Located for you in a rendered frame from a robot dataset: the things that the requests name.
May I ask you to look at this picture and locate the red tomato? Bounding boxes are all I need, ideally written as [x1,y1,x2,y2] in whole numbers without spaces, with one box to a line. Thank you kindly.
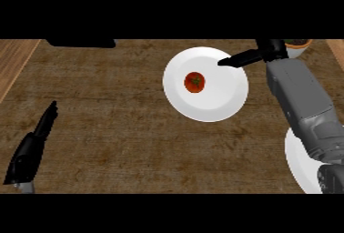
[183,71,206,94]

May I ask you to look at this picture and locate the white round plate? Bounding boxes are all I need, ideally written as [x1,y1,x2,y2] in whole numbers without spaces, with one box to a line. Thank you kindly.
[283,127,324,195]
[160,46,249,123]

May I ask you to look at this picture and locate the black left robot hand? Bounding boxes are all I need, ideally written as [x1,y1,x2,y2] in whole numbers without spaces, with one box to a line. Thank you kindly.
[2,100,60,186]

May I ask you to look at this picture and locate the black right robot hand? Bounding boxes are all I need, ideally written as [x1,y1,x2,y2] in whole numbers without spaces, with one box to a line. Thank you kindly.
[217,39,289,68]

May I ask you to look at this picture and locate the white plant pot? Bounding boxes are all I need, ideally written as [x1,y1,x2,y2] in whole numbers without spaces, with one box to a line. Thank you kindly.
[283,39,314,59]

